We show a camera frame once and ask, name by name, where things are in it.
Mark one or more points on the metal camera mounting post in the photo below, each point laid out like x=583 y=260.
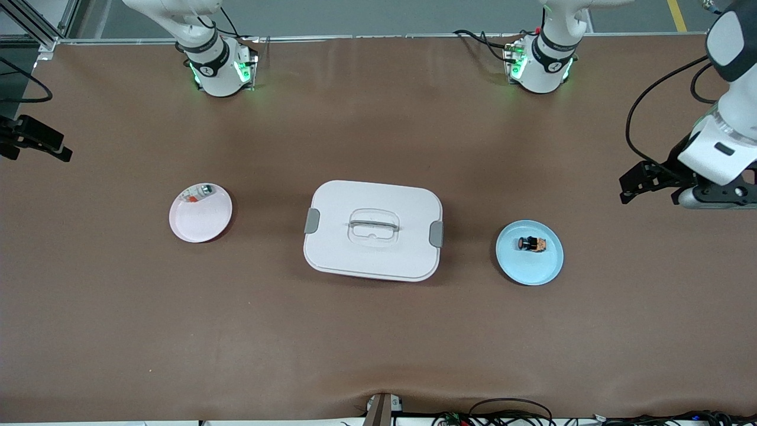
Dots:
x=378 y=414

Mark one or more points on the orange black push-button switch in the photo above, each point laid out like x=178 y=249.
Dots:
x=535 y=244

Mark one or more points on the grey box latch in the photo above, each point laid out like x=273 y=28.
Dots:
x=311 y=220
x=436 y=234

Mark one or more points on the light blue round plate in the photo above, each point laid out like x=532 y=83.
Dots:
x=529 y=269

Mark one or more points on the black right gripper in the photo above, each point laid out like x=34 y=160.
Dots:
x=18 y=135

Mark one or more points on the aluminium frame profile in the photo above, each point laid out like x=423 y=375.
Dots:
x=35 y=26

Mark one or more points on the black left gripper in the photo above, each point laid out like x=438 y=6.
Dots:
x=673 y=168

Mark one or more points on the small white green item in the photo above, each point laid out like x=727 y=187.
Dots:
x=205 y=190

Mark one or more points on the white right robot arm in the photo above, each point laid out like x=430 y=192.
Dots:
x=219 y=77

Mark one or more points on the white lidded storage box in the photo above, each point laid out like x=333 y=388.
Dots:
x=355 y=260

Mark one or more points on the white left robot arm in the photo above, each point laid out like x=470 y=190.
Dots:
x=733 y=118

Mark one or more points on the pink round plate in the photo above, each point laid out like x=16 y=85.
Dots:
x=195 y=231

